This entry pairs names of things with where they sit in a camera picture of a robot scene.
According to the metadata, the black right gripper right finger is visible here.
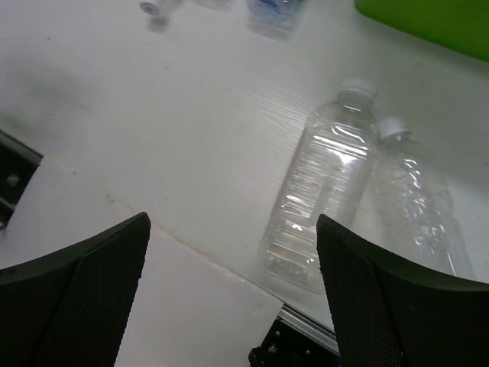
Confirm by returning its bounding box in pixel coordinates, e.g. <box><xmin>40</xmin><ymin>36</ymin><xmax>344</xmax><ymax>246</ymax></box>
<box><xmin>316</xmin><ymin>214</ymin><xmax>488</xmax><ymax>366</ymax></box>

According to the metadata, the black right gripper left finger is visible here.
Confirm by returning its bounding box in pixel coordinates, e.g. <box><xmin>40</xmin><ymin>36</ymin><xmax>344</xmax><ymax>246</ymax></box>
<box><xmin>1</xmin><ymin>213</ymin><xmax>151</xmax><ymax>366</ymax></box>

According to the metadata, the clear crinkled plastic bottle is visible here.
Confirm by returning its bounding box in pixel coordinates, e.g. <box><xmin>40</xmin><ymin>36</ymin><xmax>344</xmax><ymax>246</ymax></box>
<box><xmin>366</xmin><ymin>117</ymin><xmax>476</xmax><ymax>280</ymax></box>

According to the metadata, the clear square plastic bottle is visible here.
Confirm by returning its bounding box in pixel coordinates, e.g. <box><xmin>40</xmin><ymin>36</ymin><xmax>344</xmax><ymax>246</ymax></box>
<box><xmin>257</xmin><ymin>78</ymin><xmax>377</xmax><ymax>293</ymax></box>

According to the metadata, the green plastic bin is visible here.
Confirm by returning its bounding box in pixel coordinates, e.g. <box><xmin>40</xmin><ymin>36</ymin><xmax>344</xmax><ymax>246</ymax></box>
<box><xmin>355</xmin><ymin>0</ymin><xmax>488</xmax><ymax>61</ymax></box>

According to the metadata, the dark blue label bottle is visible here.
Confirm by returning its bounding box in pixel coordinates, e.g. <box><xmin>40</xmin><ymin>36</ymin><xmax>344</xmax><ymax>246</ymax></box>
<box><xmin>138</xmin><ymin>0</ymin><xmax>185</xmax><ymax>33</ymax></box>

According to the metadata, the blue label water bottle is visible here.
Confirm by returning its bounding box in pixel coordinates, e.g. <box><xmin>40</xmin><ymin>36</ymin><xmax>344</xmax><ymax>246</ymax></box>
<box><xmin>246</xmin><ymin>0</ymin><xmax>306</xmax><ymax>39</ymax></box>

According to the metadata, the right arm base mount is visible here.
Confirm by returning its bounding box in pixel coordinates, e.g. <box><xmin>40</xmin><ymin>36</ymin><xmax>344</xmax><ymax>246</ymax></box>
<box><xmin>248</xmin><ymin>305</ymin><xmax>342</xmax><ymax>367</ymax></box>

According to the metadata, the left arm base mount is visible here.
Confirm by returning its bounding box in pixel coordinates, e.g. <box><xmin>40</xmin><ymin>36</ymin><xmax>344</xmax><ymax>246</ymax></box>
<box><xmin>0</xmin><ymin>131</ymin><xmax>43</xmax><ymax>230</ymax></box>

